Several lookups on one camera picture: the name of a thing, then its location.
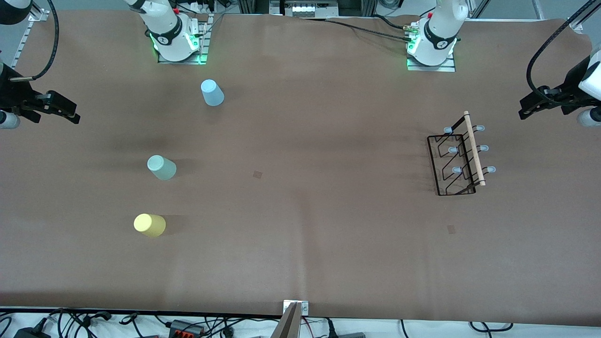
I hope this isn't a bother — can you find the black wire cup holder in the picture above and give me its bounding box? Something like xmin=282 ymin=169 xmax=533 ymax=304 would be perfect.
xmin=427 ymin=111 xmax=497 ymax=196

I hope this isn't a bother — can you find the mint green plastic cup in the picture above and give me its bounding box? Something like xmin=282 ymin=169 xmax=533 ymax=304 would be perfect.
xmin=147 ymin=155 xmax=177 ymax=181

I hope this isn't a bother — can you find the yellow plastic cup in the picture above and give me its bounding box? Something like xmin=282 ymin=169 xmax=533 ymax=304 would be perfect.
xmin=134 ymin=214 xmax=166 ymax=238

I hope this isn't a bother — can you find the light blue plastic cup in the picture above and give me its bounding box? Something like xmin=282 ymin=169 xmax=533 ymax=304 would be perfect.
xmin=200 ymin=79 xmax=225 ymax=107

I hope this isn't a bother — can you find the white socket strip with plugs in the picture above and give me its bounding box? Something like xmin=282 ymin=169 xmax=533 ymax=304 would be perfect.
xmin=176 ymin=0 xmax=217 ymax=15

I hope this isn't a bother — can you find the black red power adapter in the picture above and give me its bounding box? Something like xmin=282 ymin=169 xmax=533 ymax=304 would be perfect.
xmin=170 ymin=320 xmax=205 ymax=337

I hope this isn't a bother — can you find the white power strip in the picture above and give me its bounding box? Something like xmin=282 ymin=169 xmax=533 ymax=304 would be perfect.
xmin=284 ymin=0 xmax=339 ymax=18

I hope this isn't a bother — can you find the black power plug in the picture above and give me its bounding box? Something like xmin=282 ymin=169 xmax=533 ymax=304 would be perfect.
xmin=324 ymin=319 xmax=367 ymax=338

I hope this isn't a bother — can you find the grey aluminium profile bar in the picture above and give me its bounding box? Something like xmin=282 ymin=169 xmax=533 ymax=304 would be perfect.
xmin=271 ymin=303 xmax=301 ymax=338

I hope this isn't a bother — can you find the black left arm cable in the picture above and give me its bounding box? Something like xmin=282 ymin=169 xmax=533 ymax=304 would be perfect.
xmin=526 ymin=0 xmax=601 ymax=99

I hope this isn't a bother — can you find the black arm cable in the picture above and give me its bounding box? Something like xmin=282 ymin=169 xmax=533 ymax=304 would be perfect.
xmin=526 ymin=0 xmax=601 ymax=99
xmin=9 ymin=0 xmax=60 ymax=82

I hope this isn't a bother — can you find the silver aluminium rail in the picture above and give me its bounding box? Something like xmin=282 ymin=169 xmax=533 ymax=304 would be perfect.
xmin=10 ymin=8 xmax=50 ymax=71
xmin=568 ymin=0 xmax=601 ymax=33

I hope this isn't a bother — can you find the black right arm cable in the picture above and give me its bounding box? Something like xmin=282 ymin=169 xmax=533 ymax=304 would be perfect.
xmin=9 ymin=0 xmax=60 ymax=82

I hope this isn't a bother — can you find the black cable on table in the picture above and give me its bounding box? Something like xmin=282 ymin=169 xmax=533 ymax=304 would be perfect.
xmin=300 ymin=15 xmax=416 ymax=44

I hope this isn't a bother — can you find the black metal frame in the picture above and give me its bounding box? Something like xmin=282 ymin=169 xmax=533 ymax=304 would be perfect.
xmin=237 ymin=0 xmax=377 ymax=18

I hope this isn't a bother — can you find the small metal bracket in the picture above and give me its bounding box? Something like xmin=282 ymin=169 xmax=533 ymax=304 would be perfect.
xmin=283 ymin=300 xmax=309 ymax=316

